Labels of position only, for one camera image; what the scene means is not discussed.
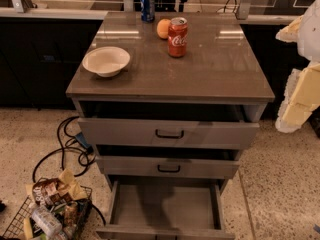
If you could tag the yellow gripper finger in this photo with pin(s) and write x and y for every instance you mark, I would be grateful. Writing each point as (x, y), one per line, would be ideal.
(301, 98)
(290, 32)

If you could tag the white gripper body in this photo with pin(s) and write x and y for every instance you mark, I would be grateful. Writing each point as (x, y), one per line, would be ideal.
(310, 34)

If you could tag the red coke can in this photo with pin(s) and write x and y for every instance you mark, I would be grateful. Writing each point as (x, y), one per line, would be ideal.
(177, 37)

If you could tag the grey drawer cabinet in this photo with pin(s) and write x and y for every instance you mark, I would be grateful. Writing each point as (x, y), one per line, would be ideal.
(219, 67)

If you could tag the blue pepsi can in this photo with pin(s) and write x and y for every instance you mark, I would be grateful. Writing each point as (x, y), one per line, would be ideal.
(147, 10)

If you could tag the bottom drawer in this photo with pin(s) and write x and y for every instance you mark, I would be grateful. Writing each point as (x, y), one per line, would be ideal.
(164, 209)

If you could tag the drawer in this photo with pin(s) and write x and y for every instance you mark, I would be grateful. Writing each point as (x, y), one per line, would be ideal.
(164, 209)
(167, 162)
(180, 125)

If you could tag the top drawer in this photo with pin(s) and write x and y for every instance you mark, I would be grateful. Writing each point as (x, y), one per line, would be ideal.
(180, 125)

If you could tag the middle drawer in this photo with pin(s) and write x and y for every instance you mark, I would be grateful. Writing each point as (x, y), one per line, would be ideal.
(167, 162)

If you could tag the orange fruit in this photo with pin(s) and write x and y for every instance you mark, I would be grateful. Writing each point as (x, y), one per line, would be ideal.
(162, 28)

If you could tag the white bowl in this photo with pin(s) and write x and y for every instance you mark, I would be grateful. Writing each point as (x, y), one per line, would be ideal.
(106, 61)

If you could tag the yellow chip bag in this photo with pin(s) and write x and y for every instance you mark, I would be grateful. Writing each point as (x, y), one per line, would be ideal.
(74, 189)

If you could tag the brown snack bag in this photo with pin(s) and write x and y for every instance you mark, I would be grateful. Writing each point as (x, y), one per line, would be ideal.
(50, 192)

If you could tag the clear plastic bottle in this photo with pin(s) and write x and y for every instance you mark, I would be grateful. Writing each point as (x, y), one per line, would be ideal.
(45, 220)

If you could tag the black wire basket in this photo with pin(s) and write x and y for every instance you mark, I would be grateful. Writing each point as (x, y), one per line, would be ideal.
(72, 215)

